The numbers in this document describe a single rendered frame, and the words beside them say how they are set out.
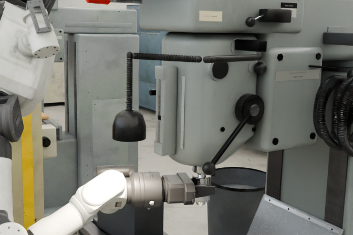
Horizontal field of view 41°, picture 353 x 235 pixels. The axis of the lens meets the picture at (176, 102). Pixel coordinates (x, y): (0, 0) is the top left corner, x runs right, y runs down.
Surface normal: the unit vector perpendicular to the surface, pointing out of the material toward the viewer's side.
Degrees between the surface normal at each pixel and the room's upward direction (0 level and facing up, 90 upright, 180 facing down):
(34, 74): 59
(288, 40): 90
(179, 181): 1
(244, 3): 90
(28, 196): 90
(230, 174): 86
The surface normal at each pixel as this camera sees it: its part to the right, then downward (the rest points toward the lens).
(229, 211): -0.44, 0.20
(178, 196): 0.22, 0.16
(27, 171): 0.53, 0.15
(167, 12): -0.85, 0.07
